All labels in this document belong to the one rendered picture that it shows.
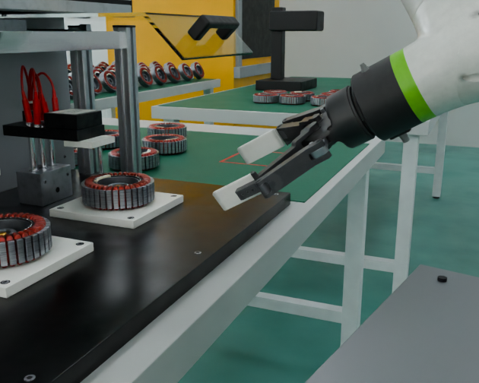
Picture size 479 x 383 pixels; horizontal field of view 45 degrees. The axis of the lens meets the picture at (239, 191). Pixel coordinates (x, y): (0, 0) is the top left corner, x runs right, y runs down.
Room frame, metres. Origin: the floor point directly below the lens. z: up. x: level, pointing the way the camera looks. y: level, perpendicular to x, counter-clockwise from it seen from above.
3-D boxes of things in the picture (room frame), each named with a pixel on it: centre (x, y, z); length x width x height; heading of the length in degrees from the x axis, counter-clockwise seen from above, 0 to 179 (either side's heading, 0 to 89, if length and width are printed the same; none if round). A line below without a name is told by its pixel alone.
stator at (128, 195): (0.88, 0.19, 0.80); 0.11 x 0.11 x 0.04
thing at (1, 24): (0.91, 0.36, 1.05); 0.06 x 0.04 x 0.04; 157
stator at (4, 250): (0.65, 0.28, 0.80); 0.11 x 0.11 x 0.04
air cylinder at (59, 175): (0.93, 0.32, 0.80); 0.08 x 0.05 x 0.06; 157
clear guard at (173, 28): (0.93, 0.17, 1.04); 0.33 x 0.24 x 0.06; 67
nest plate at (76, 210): (0.88, 0.19, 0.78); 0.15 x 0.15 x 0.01; 67
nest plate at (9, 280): (0.65, 0.28, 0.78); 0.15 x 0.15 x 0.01; 67
